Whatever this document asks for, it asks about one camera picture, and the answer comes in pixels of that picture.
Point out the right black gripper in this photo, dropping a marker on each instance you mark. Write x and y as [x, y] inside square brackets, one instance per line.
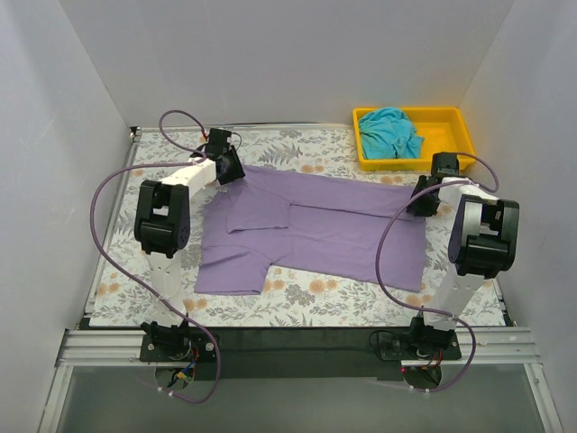
[421, 204]

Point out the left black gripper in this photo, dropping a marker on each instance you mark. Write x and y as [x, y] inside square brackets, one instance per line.
[232, 169]

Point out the purple t shirt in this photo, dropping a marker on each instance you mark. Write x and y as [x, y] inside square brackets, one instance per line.
[347, 228]

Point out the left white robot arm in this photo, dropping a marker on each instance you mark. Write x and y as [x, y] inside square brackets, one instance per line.
[162, 227]

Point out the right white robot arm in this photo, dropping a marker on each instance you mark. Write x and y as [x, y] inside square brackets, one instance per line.
[483, 243]

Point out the yellow plastic bin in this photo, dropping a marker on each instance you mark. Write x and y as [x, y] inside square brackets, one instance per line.
[442, 128]

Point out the teal t shirt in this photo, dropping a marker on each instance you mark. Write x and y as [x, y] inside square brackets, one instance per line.
[387, 133]

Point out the floral table mat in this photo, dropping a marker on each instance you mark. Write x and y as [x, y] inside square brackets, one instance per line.
[289, 297]

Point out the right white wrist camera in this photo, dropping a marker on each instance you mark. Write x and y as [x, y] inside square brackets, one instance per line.
[441, 172]

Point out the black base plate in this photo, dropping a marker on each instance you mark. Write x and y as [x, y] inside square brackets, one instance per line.
[291, 352]

